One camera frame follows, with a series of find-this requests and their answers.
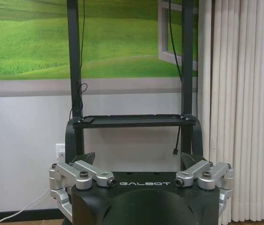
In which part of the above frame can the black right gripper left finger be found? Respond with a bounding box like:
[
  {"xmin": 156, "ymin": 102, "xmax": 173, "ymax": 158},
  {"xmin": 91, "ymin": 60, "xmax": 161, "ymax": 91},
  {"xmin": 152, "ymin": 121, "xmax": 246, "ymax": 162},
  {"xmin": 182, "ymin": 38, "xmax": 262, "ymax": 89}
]
[{"xmin": 49, "ymin": 151, "xmax": 116, "ymax": 218}]

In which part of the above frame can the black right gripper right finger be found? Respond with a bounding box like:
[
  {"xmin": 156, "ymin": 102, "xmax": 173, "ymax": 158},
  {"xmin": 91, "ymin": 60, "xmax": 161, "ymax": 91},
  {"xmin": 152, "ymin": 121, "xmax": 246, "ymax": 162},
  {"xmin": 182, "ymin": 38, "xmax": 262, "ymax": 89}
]
[{"xmin": 175, "ymin": 152, "xmax": 234, "ymax": 218}]

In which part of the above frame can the white pleated curtain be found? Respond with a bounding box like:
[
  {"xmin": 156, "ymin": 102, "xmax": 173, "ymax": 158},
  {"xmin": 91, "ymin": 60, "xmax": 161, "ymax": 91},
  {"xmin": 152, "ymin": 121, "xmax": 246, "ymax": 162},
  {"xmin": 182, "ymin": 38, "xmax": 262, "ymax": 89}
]
[{"xmin": 196, "ymin": 0, "xmax": 264, "ymax": 222}]

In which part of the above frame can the black stand shelf tray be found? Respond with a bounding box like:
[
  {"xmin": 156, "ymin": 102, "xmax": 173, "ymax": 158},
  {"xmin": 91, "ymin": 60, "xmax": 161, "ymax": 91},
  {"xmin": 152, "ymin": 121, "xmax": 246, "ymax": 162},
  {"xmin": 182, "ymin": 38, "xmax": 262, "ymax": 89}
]
[{"xmin": 72, "ymin": 113, "xmax": 196, "ymax": 128}]

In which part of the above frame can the black metal display stand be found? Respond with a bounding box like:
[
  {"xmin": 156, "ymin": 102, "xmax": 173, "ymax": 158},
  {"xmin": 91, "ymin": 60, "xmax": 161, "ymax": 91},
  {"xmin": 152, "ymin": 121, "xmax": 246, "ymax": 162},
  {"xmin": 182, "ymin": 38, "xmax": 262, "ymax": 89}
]
[{"xmin": 65, "ymin": 0, "xmax": 203, "ymax": 167}]

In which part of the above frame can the white wall power socket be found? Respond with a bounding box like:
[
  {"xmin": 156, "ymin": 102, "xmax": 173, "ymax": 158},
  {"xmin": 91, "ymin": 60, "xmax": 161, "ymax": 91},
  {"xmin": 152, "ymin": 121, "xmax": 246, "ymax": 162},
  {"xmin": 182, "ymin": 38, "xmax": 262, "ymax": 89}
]
[{"xmin": 55, "ymin": 142, "xmax": 67, "ymax": 162}]

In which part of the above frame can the white power cable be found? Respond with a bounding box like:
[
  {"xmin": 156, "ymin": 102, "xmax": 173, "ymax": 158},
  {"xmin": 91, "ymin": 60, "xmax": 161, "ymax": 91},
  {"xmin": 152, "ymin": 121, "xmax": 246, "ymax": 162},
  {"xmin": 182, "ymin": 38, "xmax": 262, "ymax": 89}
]
[{"xmin": 0, "ymin": 184, "xmax": 51, "ymax": 225}]

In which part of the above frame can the black cable with plug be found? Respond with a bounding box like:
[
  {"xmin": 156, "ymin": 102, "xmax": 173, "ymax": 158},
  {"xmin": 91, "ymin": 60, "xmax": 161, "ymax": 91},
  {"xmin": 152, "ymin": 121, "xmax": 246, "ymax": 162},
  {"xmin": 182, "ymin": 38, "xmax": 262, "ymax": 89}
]
[{"xmin": 168, "ymin": 0, "xmax": 183, "ymax": 156}]

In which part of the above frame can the green meadow wall mural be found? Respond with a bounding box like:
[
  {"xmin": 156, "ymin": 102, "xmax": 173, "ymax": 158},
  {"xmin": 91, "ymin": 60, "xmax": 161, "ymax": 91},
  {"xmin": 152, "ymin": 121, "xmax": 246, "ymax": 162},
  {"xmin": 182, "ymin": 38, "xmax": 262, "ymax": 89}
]
[{"xmin": 0, "ymin": 0, "xmax": 199, "ymax": 81}]

